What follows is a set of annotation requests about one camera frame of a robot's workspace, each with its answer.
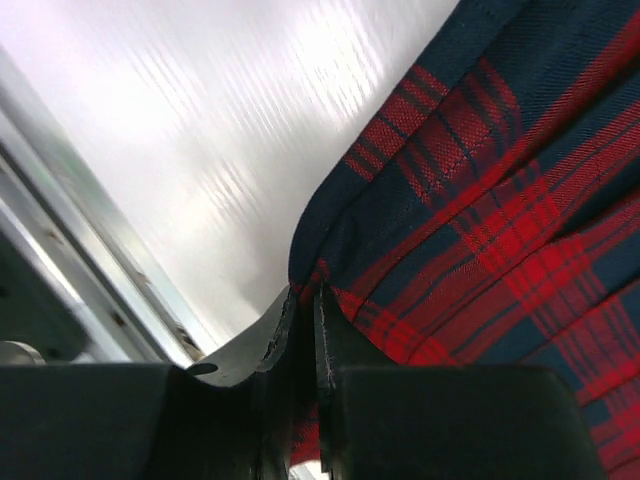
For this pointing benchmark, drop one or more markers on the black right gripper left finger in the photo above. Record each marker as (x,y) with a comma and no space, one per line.
(228,416)

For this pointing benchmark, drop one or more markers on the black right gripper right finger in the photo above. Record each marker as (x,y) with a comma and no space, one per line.
(382,420)

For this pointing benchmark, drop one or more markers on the red black plaid skirt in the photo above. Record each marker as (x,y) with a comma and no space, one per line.
(489,211)

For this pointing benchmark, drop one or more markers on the aluminium table rail frame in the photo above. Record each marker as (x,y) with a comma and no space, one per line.
(95,292)

